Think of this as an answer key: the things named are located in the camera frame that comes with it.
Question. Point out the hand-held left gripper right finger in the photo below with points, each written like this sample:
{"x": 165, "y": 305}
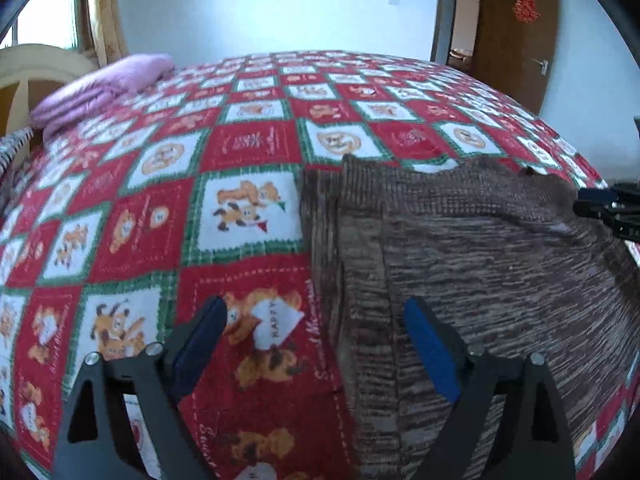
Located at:
{"x": 430, "y": 352}

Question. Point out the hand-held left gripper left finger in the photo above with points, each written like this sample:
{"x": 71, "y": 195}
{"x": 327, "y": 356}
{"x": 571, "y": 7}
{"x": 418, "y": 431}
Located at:
{"x": 200, "y": 345}

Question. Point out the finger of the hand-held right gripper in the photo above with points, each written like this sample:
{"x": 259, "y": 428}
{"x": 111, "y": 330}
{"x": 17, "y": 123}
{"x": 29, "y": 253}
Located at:
{"x": 625, "y": 222}
{"x": 595, "y": 201}

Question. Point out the brown knitted sweater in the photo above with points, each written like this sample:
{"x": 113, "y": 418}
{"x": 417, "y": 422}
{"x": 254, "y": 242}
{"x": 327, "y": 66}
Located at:
{"x": 475, "y": 280}

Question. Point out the red checkered printed bedsheet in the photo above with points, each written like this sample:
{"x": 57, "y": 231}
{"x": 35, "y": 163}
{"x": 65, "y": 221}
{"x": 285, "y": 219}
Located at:
{"x": 175, "y": 200}

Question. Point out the brown wooden door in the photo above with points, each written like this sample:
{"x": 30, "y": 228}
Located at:
{"x": 515, "y": 35}

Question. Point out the red paper door decoration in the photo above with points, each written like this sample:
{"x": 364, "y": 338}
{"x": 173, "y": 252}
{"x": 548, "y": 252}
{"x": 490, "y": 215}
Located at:
{"x": 525, "y": 7}

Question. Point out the striped pillow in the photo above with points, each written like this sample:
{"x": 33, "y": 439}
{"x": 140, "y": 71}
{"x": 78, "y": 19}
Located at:
{"x": 12, "y": 147}

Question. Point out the folded purple blanket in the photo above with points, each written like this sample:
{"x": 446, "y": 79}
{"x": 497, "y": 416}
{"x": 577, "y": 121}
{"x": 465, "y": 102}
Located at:
{"x": 100, "y": 82}

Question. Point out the wooden bed headboard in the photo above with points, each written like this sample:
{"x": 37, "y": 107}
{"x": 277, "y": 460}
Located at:
{"x": 35, "y": 75}

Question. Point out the yellow patterned curtain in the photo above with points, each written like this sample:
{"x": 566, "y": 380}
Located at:
{"x": 105, "y": 15}

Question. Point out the window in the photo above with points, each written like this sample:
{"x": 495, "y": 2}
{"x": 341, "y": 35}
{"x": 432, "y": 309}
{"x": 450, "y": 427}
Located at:
{"x": 45, "y": 10}

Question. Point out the dark wooden door frame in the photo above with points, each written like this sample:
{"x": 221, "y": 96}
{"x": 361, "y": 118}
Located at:
{"x": 445, "y": 10}

